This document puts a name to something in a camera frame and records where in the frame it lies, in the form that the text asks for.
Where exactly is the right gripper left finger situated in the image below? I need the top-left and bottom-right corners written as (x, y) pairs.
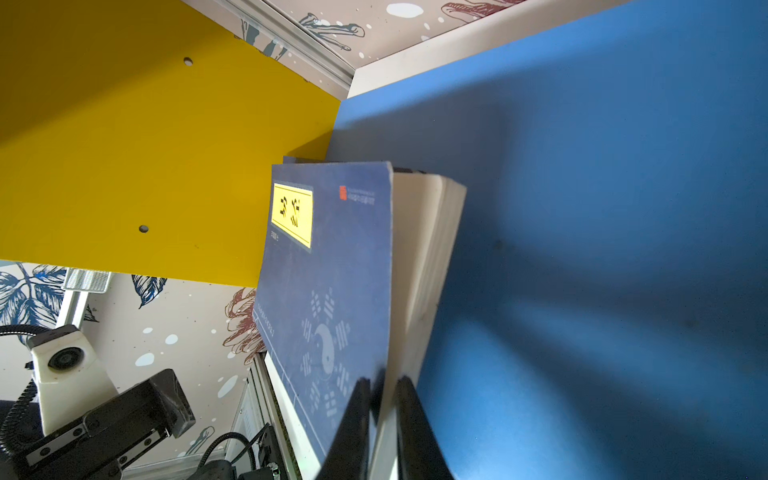
top-left (316, 378), bottom-right (371, 480)

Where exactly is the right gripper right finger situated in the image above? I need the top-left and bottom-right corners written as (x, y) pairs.
top-left (395, 376), bottom-right (454, 480)

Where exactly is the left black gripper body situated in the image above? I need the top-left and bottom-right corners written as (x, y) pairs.
top-left (11, 369), bottom-right (196, 479)

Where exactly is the navy blue book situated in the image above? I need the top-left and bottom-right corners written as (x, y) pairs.
top-left (253, 159), bottom-right (467, 479)

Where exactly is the yellow shelf with coloured boards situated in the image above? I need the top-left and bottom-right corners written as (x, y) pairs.
top-left (1, 1), bottom-right (767, 479)

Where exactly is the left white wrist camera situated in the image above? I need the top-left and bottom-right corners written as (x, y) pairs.
top-left (28, 324), bottom-right (118, 436)

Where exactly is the left black corrugated cable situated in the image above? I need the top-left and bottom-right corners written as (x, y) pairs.
top-left (0, 324), bottom-right (52, 460)

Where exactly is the white wire mesh basket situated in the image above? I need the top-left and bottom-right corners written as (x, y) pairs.
top-left (63, 268), bottom-right (112, 294)

